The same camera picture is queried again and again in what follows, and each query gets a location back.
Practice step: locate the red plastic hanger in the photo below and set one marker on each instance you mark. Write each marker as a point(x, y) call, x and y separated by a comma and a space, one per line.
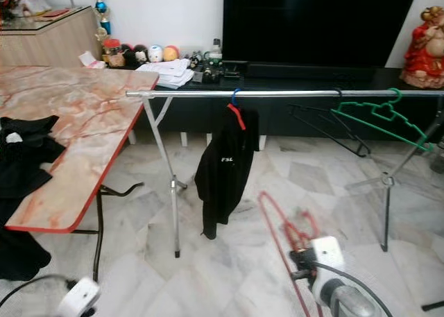
point(278, 242)

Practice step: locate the black shirt green logo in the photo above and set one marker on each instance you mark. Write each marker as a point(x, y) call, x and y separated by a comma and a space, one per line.
point(21, 213)

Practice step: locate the red hanger with blue hook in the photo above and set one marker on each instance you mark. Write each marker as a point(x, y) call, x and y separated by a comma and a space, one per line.
point(236, 116)

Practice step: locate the green plastic hanger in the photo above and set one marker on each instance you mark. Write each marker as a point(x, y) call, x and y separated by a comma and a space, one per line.
point(364, 106)

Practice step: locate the black shirt white lettering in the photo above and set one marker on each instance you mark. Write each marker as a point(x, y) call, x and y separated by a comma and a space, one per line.
point(225, 171)

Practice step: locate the black television console cabinet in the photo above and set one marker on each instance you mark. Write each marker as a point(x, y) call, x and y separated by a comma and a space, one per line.
point(277, 123)

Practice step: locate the black soundbar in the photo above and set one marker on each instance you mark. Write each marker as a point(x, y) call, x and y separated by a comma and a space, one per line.
point(311, 71)

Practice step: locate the silver metal clothes rack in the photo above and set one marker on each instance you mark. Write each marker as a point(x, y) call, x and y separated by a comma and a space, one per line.
point(194, 93)

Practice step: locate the black tape dispenser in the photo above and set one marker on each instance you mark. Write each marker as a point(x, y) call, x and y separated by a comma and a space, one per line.
point(212, 74)

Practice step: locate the small panda figure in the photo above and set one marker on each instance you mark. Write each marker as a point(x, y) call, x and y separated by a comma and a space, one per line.
point(194, 60)

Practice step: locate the small clear bottle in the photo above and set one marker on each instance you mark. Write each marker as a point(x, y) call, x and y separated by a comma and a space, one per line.
point(215, 50)

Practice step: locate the stack of white papers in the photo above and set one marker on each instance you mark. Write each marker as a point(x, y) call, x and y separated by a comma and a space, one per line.
point(165, 72)

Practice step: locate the black flat screen television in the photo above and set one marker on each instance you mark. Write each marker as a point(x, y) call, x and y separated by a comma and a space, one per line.
point(319, 26)

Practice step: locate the marble pattern folding table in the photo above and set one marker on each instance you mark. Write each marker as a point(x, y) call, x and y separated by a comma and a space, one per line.
point(83, 123)

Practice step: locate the red laughing Buddha statue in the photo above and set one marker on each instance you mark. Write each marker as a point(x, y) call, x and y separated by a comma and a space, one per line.
point(423, 53)

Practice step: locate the orange round plush toy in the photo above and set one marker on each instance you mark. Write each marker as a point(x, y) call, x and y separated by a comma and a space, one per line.
point(171, 53)

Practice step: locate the white round plush toy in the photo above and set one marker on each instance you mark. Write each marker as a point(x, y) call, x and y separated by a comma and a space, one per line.
point(155, 53)

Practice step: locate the black white-faced plush toy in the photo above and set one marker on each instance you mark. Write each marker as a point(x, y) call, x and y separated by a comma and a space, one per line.
point(141, 54)

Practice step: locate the light wooden sideboard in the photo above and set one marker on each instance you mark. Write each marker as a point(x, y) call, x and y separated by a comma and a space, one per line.
point(41, 41)

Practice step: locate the black round plush toy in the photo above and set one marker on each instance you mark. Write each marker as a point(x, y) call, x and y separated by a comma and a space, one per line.
point(127, 55)

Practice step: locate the pink tissue pack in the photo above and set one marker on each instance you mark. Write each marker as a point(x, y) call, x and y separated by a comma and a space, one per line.
point(91, 60)

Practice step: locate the flat red tray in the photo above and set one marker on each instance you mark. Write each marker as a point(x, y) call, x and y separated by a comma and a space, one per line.
point(55, 12)

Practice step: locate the gold and blue trophy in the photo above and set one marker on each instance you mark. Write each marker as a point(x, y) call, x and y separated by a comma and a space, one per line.
point(101, 7)

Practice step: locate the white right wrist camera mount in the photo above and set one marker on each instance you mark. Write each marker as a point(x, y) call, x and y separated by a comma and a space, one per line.
point(327, 251)

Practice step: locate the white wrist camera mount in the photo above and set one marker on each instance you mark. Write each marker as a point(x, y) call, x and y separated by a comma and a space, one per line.
point(80, 296)
point(327, 251)

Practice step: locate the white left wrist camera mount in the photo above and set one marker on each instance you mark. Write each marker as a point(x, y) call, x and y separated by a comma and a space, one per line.
point(80, 296)

